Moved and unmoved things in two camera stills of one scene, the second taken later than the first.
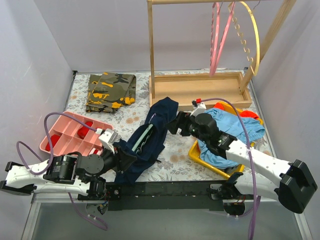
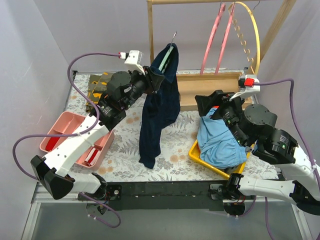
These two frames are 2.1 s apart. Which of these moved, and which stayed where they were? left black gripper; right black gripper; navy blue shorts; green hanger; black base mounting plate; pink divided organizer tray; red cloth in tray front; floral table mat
Moved: right black gripper; green hanger; navy blue shorts; left black gripper
Stayed: floral table mat; red cloth in tray front; black base mounting plate; pink divided organizer tray
